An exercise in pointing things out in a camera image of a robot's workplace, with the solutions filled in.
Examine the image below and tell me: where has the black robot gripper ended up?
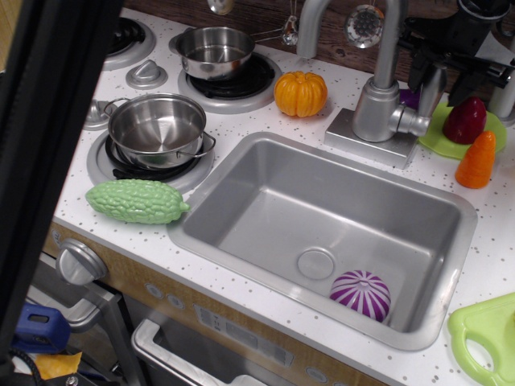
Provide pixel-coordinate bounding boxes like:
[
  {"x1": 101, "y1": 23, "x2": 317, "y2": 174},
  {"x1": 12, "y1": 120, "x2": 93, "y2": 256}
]
[{"x1": 398, "y1": 1, "x2": 514, "y2": 107}]

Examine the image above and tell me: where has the silver faucet lever handle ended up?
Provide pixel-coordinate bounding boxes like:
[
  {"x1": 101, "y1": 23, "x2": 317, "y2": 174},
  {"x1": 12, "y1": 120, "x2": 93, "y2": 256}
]
[{"x1": 418, "y1": 64, "x2": 447, "y2": 119}]

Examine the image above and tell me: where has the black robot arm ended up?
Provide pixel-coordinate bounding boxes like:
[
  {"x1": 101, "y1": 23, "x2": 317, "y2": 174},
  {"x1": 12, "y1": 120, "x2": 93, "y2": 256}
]
[{"x1": 398, "y1": 1, "x2": 514, "y2": 106}]

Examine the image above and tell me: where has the purple toy eggplant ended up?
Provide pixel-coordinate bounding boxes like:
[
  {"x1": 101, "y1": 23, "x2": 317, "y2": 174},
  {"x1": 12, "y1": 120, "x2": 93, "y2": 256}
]
[{"x1": 399, "y1": 88, "x2": 421, "y2": 110}]

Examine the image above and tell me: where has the dark red toy pepper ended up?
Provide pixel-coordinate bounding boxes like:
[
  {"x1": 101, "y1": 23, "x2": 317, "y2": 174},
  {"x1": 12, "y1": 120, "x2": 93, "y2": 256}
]
[{"x1": 443, "y1": 96, "x2": 487, "y2": 145}]

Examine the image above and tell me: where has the light green plate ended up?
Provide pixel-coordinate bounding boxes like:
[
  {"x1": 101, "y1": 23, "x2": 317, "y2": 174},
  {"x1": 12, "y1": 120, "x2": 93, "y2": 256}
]
[{"x1": 418, "y1": 102, "x2": 507, "y2": 160}]

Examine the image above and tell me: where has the silver toy faucet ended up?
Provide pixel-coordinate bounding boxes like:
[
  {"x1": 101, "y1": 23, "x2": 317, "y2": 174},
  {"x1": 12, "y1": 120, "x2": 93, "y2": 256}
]
[{"x1": 295, "y1": 0, "x2": 431, "y2": 170}]

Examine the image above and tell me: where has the hanging slotted spoon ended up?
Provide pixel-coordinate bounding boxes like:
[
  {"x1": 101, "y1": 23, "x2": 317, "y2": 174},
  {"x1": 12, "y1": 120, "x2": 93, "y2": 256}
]
[{"x1": 344, "y1": 2, "x2": 384, "y2": 49}]

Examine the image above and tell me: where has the orange toy carrot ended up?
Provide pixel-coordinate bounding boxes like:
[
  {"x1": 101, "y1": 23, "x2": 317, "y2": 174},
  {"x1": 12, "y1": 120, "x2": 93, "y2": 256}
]
[{"x1": 455, "y1": 131, "x2": 496, "y2": 189}]

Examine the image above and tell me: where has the orange toy pumpkin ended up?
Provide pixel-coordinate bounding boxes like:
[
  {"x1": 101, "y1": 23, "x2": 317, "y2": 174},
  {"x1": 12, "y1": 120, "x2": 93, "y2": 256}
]
[{"x1": 274, "y1": 71, "x2": 328, "y2": 117}]

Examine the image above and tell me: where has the rear right stove burner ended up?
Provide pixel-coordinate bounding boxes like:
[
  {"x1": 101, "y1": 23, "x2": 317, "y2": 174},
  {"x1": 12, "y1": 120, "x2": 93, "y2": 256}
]
[{"x1": 178, "y1": 53, "x2": 282, "y2": 115}]

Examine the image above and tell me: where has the stove burner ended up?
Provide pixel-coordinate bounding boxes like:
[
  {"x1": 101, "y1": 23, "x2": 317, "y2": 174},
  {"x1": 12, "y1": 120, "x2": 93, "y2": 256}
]
[
  {"x1": 86, "y1": 132, "x2": 215, "y2": 194},
  {"x1": 178, "y1": 53, "x2": 282, "y2": 115},
  {"x1": 102, "y1": 17, "x2": 156, "y2": 71}
]

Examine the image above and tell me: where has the grey toy sink basin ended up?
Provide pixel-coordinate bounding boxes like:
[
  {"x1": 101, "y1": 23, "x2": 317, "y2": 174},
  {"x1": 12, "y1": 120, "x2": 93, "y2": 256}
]
[{"x1": 168, "y1": 133, "x2": 477, "y2": 351}]

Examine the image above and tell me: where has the purple white striped onion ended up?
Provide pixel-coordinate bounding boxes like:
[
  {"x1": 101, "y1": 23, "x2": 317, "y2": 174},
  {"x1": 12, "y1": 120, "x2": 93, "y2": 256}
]
[{"x1": 329, "y1": 270, "x2": 391, "y2": 322}]

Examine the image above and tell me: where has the hanging silver spoon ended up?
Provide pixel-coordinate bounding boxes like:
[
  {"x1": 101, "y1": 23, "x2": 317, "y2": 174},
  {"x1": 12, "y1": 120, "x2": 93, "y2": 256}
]
[{"x1": 207, "y1": 0, "x2": 235, "y2": 15}]

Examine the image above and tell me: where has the rear steel pot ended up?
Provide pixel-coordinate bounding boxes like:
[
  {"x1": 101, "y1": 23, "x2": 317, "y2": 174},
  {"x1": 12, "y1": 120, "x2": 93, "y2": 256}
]
[{"x1": 168, "y1": 27, "x2": 255, "y2": 81}]

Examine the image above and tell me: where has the steel pot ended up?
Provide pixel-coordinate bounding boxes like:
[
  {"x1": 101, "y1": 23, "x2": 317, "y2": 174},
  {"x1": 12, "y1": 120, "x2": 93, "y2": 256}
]
[
  {"x1": 108, "y1": 93, "x2": 216, "y2": 170},
  {"x1": 168, "y1": 27, "x2": 255, "y2": 81}
]

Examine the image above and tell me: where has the green plastic cutting board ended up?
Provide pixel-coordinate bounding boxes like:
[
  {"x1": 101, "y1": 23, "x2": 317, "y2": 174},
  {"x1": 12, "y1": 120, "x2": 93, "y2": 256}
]
[{"x1": 447, "y1": 294, "x2": 514, "y2": 385}]

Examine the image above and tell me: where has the silver stove knob rear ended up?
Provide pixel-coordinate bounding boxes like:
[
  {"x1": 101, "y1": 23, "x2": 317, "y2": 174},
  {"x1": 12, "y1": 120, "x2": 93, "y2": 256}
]
[{"x1": 126, "y1": 60, "x2": 168, "y2": 90}]

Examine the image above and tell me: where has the silver stove knob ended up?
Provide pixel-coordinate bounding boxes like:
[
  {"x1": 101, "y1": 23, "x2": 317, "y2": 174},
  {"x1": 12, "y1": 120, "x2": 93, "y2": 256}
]
[
  {"x1": 126, "y1": 60, "x2": 168, "y2": 90},
  {"x1": 83, "y1": 99, "x2": 117, "y2": 131}
]

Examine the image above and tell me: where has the front steel pot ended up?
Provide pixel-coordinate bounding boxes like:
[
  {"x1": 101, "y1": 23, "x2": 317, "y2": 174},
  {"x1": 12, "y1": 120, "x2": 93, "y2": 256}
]
[{"x1": 108, "y1": 93, "x2": 216, "y2": 170}]

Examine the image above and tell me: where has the rear left stove burner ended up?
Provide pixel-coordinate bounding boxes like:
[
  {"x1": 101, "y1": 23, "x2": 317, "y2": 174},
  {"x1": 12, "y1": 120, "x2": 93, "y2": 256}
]
[{"x1": 102, "y1": 17, "x2": 156, "y2": 71}]

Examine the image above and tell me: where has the green toy bitter melon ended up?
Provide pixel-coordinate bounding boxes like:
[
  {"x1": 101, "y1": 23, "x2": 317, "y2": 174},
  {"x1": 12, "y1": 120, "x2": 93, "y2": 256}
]
[{"x1": 85, "y1": 179, "x2": 191, "y2": 224}]

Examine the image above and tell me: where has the silver stove knob middle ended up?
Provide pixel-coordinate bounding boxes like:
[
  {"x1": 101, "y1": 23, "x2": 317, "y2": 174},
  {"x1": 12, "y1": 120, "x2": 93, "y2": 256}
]
[{"x1": 83, "y1": 99, "x2": 117, "y2": 131}]

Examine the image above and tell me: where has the front right stove burner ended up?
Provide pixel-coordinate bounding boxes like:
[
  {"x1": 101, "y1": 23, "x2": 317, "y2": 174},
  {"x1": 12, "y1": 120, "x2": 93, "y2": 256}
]
[{"x1": 86, "y1": 132, "x2": 215, "y2": 194}]

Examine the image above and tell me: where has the silver oven knob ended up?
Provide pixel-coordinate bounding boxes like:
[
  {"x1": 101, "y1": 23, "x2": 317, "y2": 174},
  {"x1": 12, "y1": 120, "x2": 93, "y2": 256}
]
[{"x1": 56, "y1": 238, "x2": 109, "y2": 286}]

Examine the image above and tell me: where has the blue clamp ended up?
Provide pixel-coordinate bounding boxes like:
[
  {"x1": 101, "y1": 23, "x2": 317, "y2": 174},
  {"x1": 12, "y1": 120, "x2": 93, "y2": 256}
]
[{"x1": 11, "y1": 302, "x2": 71, "y2": 354}]

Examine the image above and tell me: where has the white vertical post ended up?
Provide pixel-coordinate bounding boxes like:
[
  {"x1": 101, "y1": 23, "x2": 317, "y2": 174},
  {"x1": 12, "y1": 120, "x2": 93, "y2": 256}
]
[{"x1": 488, "y1": 72, "x2": 514, "y2": 126}]

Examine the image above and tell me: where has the black foreground post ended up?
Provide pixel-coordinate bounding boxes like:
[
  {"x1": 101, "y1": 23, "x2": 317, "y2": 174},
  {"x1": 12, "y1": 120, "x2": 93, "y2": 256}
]
[{"x1": 1, "y1": 1, "x2": 122, "y2": 363}]

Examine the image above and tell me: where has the silver dishwasher door handle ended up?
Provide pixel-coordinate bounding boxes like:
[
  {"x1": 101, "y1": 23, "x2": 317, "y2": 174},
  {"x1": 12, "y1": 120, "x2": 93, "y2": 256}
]
[{"x1": 131, "y1": 318, "x2": 263, "y2": 386}]

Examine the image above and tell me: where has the silver oven door handle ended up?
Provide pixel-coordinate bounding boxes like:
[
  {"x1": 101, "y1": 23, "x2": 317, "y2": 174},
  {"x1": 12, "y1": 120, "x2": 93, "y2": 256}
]
[{"x1": 26, "y1": 251, "x2": 124, "y2": 335}]

